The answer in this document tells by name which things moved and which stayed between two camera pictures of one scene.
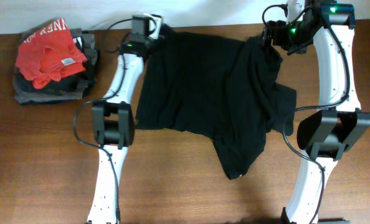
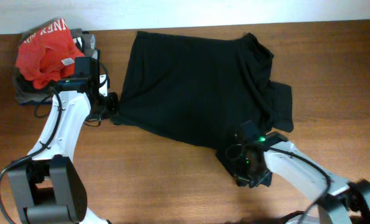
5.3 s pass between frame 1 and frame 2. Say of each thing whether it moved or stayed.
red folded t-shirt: stayed
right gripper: moved
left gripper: moved
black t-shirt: stayed
